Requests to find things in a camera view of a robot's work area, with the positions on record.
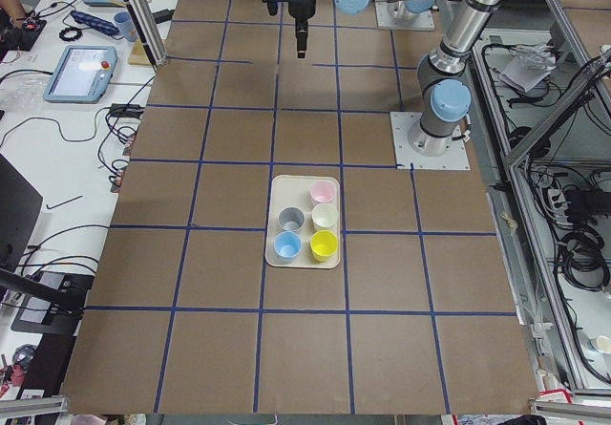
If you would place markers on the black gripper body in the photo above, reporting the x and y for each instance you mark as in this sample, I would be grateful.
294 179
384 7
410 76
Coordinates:
301 10

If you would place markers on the pink plastic cup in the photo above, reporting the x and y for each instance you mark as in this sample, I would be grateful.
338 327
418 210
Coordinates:
322 191

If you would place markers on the cream plastic cup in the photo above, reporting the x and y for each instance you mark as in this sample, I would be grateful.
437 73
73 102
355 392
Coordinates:
325 216

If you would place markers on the grey plastic cup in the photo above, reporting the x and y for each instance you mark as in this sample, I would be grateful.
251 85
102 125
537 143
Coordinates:
291 219

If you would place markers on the blue cup on desk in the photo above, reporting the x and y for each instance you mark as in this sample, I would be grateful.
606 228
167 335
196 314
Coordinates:
125 24

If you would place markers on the yellow plastic cup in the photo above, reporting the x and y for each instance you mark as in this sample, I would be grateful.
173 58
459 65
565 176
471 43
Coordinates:
324 245

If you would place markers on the blue plastic cup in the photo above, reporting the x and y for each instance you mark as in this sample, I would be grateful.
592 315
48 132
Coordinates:
287 246

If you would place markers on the black power adapter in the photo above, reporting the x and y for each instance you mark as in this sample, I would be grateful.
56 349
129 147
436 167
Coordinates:
163 16

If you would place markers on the wooden mug tree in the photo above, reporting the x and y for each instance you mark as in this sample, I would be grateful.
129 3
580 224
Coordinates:
137 55

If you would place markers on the cream plastic tray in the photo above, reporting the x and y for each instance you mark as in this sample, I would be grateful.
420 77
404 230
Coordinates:
288 191

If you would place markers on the blue plaid pencil case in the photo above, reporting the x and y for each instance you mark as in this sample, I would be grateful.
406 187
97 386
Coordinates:
95 23

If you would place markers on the blue teach pendant near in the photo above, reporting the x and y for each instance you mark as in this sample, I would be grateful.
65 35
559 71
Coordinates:
82 74

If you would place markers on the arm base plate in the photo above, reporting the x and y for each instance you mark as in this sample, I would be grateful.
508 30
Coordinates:
384 21
415 150

